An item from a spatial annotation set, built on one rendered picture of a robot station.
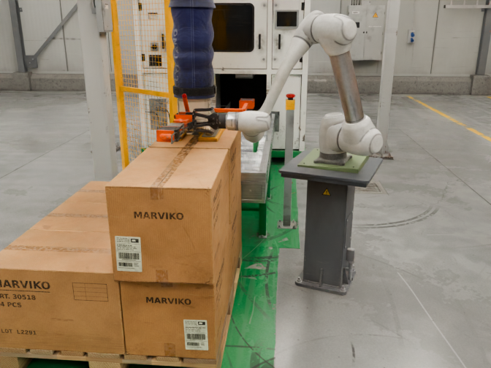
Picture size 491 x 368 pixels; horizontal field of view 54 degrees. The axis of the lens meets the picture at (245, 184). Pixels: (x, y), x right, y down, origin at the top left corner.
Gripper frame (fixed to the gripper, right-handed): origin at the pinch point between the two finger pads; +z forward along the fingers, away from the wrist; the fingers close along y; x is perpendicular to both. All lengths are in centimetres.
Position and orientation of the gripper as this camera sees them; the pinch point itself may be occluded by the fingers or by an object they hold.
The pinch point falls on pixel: (185, 120)
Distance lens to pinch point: 237.2
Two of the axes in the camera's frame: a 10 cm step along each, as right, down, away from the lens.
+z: -10.0, -0.4, 0.8
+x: 0.9, -3.1, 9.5
